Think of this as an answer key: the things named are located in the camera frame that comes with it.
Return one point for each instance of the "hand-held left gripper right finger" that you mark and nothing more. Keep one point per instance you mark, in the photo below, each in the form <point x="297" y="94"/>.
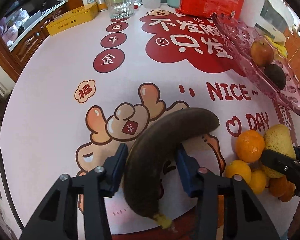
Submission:
<point x="183" y="165"/>

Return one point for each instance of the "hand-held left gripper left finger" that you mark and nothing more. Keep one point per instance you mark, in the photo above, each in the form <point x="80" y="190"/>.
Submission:
<point x="118" y="160"/>

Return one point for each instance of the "orange mandarin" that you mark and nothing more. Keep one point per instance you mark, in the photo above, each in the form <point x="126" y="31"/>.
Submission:
<point x="287" y="196"/>
<point x="277" y="186"/>
<point x="248" y="146"/>
<point x="237" y="171"/>
<point x="258" y="181"/>

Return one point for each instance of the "yellow pear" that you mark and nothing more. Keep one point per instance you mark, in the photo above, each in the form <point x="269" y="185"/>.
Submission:
<point x="277" y="137"/>

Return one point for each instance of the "dark brown banana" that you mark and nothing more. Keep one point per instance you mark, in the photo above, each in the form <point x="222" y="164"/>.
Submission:
<point x="150" y="155"/>

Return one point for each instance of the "pink glass fruit plate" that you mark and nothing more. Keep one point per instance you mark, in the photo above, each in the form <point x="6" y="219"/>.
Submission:
<point x="230" y="37"/>

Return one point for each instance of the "dark avocado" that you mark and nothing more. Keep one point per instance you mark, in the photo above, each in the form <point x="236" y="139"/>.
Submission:
<point x="275" y="76"/>

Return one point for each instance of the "red apple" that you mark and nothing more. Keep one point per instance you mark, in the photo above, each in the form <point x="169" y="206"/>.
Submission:
<point x="262" y="53"/>

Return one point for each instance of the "yellow tissue box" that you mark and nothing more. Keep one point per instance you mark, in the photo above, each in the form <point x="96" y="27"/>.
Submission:
<point x="280" y="47"/>

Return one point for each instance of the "brown wooden kitchen cabinet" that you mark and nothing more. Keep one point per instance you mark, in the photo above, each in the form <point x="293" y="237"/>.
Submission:
<point x="27" y="45"/>

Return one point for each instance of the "yellow flat box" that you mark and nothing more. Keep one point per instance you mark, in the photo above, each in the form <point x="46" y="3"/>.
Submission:
<point x="72" y="20"/>

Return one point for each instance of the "white countertop appliance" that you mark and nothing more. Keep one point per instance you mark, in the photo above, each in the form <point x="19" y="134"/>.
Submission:
<point x="275" y="7"/>

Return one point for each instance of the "clear drinking glass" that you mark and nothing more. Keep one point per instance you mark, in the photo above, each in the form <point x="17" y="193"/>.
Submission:
<point x="120" y="3"/>

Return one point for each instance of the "pile of plastic bags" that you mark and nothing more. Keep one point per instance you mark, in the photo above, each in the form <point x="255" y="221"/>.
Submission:
<point x="10" y="30"/>

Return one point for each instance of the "brown wooden wall cabinet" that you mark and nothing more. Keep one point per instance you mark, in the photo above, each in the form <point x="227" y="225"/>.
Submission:
<point x="297" y="55"/>

